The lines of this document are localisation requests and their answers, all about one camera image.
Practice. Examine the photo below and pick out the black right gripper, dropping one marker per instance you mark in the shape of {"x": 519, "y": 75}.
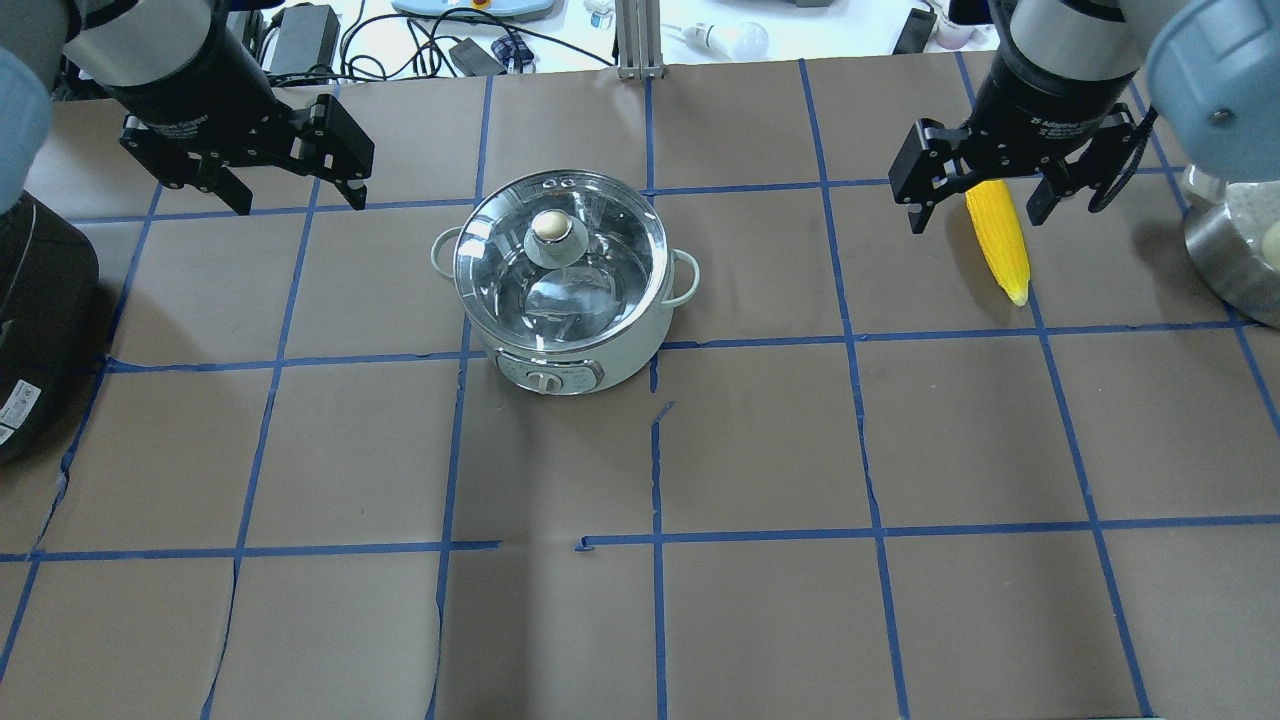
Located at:
{"x": 1045, "y": 98}

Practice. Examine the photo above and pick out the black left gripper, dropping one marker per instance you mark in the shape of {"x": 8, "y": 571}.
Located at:
{"x": 185, "y": 88}

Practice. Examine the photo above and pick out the yellow corn cob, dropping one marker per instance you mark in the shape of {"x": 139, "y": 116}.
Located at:
{"x": 1000, "y": 239}

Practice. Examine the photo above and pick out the glass pot lid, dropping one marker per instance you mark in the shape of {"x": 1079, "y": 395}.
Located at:
{"x": 561, "y": 261}

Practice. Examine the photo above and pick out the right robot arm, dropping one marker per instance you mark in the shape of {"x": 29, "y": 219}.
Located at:
{"x": 1208, "y": 68}

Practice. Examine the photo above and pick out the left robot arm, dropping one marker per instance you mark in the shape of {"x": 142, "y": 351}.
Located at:
{"x": 115, "y": 42}

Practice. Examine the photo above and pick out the steel pot with corn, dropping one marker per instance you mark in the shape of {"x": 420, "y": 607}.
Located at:
{"x": 1230, "y": 233}

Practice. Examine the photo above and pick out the pale green electric pot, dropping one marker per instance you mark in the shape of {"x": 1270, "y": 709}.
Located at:
{"x": 595, "y": 368}

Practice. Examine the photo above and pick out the black power adapter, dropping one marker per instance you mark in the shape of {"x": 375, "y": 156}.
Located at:
{"x": 305, "y": 42}

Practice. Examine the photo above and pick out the small black adapter box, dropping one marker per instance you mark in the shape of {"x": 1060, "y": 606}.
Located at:
{"x": 472, "y": 60}

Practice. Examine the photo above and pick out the dark brown rice cooker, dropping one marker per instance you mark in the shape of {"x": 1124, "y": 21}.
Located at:
{"x": 50, "y": 275}

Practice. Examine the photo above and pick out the white light bulb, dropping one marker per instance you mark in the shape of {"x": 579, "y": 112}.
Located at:
{"x": 746, "y": 41}

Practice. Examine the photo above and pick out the aluminium profile post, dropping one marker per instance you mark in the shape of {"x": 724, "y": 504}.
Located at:
{"x": 638, "y": 40}

